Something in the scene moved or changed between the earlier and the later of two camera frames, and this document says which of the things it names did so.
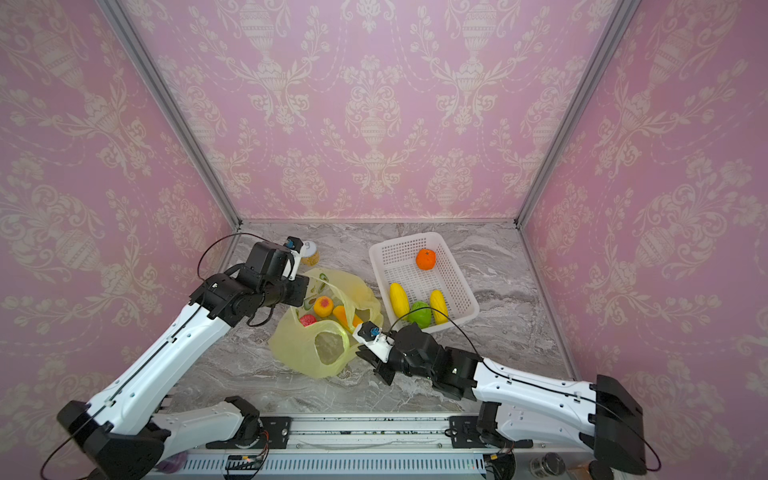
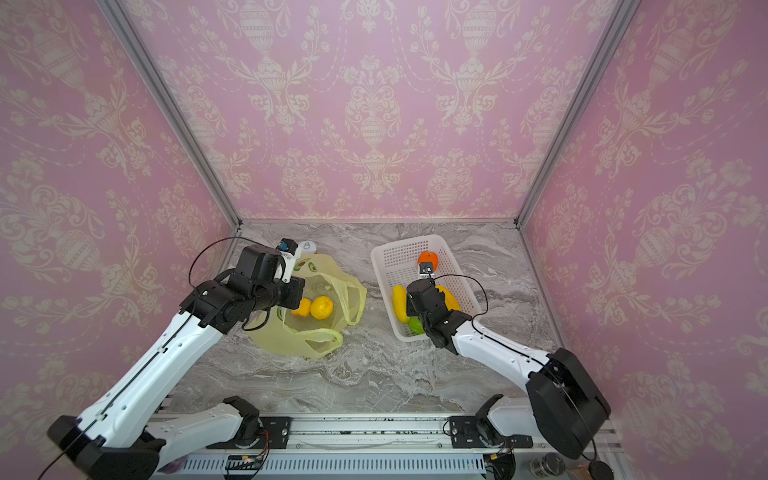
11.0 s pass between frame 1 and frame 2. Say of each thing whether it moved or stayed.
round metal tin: stayed
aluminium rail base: stayed
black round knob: stayed
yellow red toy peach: moved
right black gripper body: moved
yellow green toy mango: stayed
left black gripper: stayed
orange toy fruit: stayed
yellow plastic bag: moved
